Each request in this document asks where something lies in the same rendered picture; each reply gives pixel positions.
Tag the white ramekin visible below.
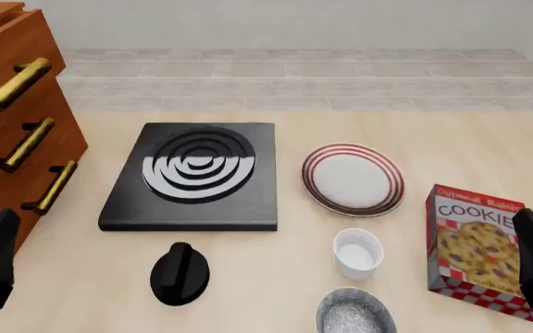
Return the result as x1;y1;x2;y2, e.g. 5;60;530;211
331;227;385;280

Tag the white plate with red rings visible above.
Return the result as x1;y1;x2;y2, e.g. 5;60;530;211
299;142;406;218

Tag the brass drawer handle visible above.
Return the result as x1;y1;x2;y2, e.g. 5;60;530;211
0;117;56;175
20;159;79;216
0;56;54;114

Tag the flat black stove plate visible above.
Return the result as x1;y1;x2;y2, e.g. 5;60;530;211
97;121;279;233

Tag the round black stove knob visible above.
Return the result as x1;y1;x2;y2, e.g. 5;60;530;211
149;241;212;308

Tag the red cookie box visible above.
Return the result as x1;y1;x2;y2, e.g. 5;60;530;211
425;183;533;325

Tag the patterned black bowl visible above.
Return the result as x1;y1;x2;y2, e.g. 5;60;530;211
315;286;399;333

